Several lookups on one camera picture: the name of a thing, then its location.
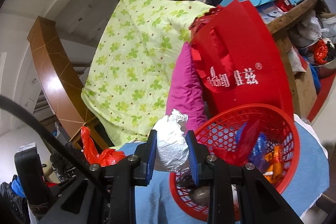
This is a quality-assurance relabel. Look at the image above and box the magenta pillow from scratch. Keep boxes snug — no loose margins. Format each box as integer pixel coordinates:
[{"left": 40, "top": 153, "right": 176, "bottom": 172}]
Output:
[{"left": 166, "top": 43, "right": 208, "bottom": 131}]

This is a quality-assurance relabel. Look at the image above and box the black puffer jacket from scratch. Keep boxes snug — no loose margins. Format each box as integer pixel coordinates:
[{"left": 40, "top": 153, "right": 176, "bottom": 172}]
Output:
[{"left": 1, "top": 182, "right": 31, "bottom": 223}]

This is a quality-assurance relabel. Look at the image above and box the orange wrapper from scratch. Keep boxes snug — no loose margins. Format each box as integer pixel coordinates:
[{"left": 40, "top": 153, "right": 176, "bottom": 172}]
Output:
[{"left": 263, "top": 144, "right": 284, "bottom": 184}]

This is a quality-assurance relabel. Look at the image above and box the green clover pattern quilt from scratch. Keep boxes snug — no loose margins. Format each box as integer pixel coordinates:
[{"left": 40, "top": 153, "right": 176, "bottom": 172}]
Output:
[{"left": 81, "top": 0, "right": 210, "bottom": 147}]

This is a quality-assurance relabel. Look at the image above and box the red plastic bag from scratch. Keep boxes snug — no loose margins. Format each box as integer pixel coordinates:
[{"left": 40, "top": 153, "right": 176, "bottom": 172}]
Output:
[{"left": 80, "top": 126, "right": 127, "bottom": 168}]

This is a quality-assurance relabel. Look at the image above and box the blue bed towel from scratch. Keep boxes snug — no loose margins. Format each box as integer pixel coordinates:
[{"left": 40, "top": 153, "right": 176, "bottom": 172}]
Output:
[{"left": 115, "top": 118, "right": 330, "bottom": 224}]

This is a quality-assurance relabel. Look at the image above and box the red gift bag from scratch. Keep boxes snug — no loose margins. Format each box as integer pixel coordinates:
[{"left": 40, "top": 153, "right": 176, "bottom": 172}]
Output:
[{"left": 189, "top": 0, "right": 293, "bottom": 117}]

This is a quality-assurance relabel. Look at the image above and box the brown wooden headboard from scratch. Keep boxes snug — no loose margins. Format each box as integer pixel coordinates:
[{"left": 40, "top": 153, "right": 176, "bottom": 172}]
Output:
[{"left": 27, "top": 16, "right": 111, "bottom": 151}]

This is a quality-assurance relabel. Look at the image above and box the blue plastic bag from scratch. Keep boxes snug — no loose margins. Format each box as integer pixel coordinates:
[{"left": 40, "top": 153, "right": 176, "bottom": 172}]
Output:
[{"left": 248, "top": 132, "right": 268, "bottom": 172}]

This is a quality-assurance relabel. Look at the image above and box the black cable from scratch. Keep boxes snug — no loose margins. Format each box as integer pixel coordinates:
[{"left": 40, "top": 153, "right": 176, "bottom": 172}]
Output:
[{"left": 0, "top": 95, "right": 98, "bottom": 185}]

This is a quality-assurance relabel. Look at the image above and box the red plastic mesh basket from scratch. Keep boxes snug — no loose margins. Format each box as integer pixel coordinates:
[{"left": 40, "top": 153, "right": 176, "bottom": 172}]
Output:
[{"left": 169, "top": 104, "right": 300, "bottom": 223}]

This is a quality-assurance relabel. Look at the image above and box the white foil ball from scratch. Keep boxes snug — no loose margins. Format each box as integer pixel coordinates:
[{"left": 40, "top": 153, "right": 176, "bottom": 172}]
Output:
[{"left": 153, "top": 109, "right": 189, "bottom": 173}]

